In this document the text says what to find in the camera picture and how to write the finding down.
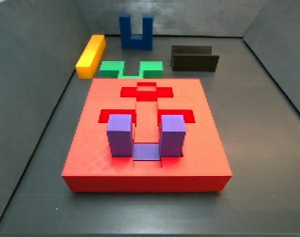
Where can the black block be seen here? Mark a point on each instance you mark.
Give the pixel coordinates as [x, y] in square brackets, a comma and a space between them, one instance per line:
[192, 58]

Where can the green U-shaped block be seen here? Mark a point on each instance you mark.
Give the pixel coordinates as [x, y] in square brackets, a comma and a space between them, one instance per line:
[112, 69]

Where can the purple U-shaped block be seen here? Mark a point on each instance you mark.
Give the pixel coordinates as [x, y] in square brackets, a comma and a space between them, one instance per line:
[171, 134]

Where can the red slotted board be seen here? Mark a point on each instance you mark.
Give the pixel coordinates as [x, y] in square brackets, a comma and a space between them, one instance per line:
[94, 172]

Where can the yellow rectangular bar block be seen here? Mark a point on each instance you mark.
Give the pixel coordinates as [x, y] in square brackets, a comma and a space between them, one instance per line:
[88, 60]

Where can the blue U-shaped block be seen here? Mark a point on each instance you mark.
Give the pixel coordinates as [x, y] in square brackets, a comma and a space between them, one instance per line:
[135, 41]

